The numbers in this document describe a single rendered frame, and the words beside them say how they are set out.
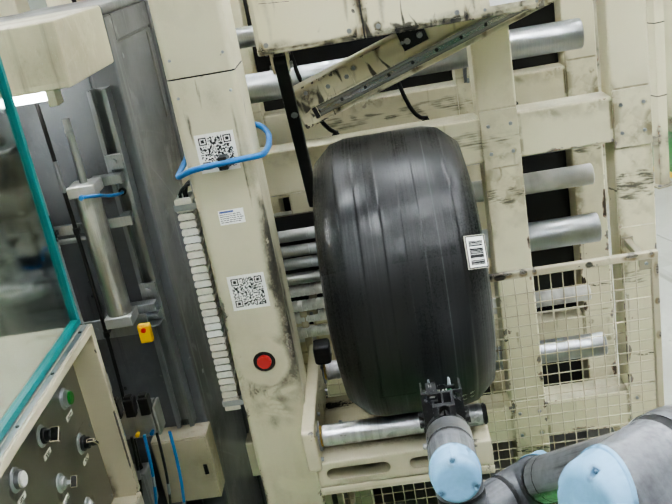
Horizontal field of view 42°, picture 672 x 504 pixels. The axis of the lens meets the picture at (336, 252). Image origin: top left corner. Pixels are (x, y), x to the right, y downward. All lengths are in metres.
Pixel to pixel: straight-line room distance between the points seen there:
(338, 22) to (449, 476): 0.98
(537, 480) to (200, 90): 0.90
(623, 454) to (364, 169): 0.79
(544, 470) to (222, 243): 0.75
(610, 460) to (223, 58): 0.99
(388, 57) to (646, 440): 1.20
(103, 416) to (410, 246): 0.67
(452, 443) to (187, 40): 0.84
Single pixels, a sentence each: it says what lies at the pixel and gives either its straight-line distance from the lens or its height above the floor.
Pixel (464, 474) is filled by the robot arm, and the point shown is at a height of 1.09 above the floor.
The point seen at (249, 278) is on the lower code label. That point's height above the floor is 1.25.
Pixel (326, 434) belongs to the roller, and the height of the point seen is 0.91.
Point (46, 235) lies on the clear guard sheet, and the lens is 1.60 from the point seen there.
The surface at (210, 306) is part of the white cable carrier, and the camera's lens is 1.79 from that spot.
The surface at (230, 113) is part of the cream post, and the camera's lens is 1.65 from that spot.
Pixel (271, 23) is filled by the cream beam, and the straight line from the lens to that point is 1.87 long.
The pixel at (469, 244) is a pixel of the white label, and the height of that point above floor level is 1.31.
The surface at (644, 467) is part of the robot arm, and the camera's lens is 1.05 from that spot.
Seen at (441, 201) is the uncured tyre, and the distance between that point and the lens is 1.56.
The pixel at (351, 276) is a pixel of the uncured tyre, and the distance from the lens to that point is 1.53.
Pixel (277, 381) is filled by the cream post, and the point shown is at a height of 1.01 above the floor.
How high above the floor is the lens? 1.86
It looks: 20 degrees down
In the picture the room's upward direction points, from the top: 10 degrees counter-clockwise
